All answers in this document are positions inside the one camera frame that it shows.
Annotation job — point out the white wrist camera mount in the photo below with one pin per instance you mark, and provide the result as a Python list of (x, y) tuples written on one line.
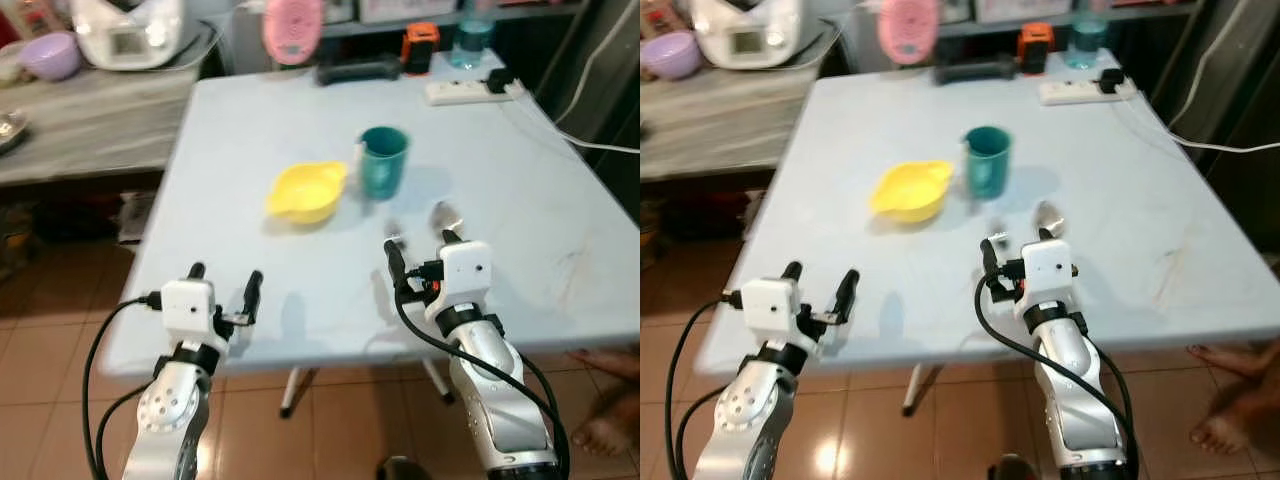
[(765, 305), (188, 305), (462, 272), (1048, 268)]

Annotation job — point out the white kitchen machine with display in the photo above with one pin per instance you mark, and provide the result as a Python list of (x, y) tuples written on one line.
[(130, 35), (745, 35)]

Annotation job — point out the blue translucent glass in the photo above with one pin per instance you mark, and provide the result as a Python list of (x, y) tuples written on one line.
[(471, 45), (1086, 45)]

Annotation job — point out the pink round fan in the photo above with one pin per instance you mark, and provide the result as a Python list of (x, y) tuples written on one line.
[(908, 30), (293, 30)]

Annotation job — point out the yellow plastic bowl with spout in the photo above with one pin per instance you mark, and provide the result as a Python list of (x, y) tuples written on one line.
[(910, 192), (305, 195)]

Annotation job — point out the dark robot right foot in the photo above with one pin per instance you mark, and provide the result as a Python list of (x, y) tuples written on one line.
[(402, 469), (1014, 469)]

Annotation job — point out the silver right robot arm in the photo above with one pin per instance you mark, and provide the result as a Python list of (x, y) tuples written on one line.
[(500, 400), (1085, 400)]

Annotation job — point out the person's bare foot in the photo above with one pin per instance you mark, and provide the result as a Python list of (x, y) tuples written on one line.
[(1230, 425), (1235, 358), (605, 430), (610, 362)]

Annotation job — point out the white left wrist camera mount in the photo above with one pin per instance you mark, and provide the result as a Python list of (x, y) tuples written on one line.
[(188, 305), (765, 305)]

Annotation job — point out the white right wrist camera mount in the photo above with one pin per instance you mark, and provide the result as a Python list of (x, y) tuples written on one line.
[(462, 272), (1048, 268)]

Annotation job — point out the teal plastic cup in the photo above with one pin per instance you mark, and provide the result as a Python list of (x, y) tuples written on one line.
[(383, 170), (988, 170)]

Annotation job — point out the purple plastic bowl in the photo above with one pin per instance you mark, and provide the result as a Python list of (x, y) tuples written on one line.
[(670, 55), (50, 57)]

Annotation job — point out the steel spoon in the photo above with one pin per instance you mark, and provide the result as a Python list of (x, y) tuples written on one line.
[(446, 216)]

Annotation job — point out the black power plug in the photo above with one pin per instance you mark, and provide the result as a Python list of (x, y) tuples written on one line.
[(499, 82), (1110, 82)]

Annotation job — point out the white table leg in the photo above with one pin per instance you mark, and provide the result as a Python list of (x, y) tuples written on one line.
[(298, 392), (920, 392)]

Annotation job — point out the orange and black device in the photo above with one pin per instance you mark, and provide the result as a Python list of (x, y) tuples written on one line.
[(1036, 48), (421, 48)]

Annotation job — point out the white power strip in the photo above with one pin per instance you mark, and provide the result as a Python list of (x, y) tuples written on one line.
[(455, 93), (1065, 92)]

